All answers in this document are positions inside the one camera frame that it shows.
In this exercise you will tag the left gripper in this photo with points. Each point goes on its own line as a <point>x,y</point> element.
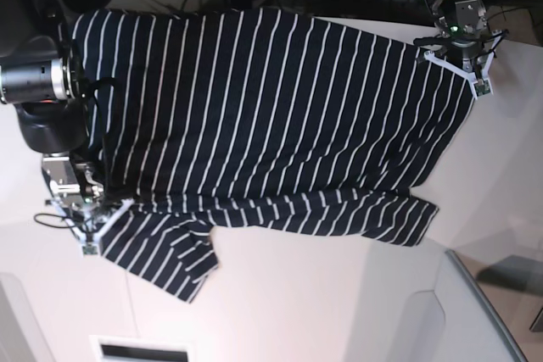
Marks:
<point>463,55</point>

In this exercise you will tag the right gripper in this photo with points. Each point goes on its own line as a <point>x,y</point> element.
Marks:
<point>88,216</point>

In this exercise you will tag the white panel right front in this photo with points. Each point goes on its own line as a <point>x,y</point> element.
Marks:
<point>421,304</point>

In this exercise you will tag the navy white striped t-shirt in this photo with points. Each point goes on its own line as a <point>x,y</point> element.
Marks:
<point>259,118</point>

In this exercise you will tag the white slotted tray front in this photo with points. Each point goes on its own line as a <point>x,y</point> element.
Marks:
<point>140,350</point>

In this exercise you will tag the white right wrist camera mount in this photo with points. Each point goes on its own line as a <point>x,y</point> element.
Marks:
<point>90,242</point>

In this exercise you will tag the white panel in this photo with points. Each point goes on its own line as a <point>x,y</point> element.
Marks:
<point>421,304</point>
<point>22,337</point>

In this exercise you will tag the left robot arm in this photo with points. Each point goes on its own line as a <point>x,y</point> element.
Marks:
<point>464,18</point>

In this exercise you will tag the white panel left front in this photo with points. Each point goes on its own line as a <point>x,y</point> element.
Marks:
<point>22,337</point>

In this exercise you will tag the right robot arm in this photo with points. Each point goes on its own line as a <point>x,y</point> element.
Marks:
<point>43,77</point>

